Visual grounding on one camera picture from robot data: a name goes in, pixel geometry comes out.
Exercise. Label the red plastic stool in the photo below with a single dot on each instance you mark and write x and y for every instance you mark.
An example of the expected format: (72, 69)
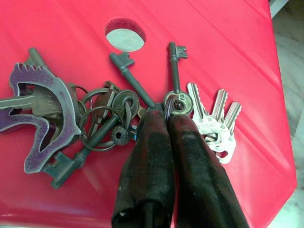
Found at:
(213, 47)

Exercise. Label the dark skeleton key stamped 2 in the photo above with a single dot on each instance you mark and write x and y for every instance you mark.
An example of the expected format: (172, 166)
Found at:
(175, 76)

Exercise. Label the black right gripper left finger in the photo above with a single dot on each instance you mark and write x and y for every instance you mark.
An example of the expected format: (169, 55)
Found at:
(147, 166)

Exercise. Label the brown flat key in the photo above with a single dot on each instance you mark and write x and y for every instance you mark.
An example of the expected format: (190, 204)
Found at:
(103, 102)

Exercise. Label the dark perforated metal bead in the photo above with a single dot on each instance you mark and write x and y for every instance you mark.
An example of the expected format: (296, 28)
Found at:
(120, 135)

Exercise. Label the silver flat key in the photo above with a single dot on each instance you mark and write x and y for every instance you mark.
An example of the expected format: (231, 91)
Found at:
(219, 104)
(198, 101)
(234, 115)

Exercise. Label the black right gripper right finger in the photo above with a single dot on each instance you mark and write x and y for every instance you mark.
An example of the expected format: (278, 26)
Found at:
(202, 180)

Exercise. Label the large grey flat key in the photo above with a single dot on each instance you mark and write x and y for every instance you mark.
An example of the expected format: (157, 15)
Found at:
(28, 102)

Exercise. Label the dark skeleton key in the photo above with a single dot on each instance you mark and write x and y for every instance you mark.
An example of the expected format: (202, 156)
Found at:
(36, 57)
(131, 79)
(102, 133)

